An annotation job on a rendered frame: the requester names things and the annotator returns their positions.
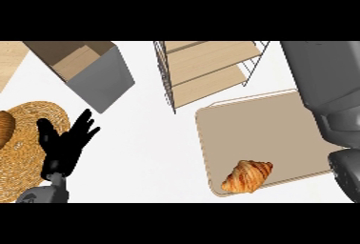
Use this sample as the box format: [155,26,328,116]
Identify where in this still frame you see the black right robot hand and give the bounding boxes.
[326,148,360,204]

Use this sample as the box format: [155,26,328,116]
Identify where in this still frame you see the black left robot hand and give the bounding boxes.
[36,108,102,182]

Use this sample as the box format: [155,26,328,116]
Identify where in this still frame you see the beige tray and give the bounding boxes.
[195,88,349,198]

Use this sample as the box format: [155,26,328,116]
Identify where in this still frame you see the round wicker placemat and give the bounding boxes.
[0,100,73,204]

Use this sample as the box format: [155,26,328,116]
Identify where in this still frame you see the brown bread loaf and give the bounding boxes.
[0,110,17,149]

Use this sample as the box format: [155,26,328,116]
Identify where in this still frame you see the golden croissant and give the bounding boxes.
[220,159,276,194]

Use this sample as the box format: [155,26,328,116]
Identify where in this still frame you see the open wooden drawer box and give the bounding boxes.
[22,40,118,83]

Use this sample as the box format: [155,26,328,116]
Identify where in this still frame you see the pale wood panel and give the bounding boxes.
[0,40,31,93]

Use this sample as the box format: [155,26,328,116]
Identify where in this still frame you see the wire tiered shelf wooden boards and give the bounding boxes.
[152,40,273,115]

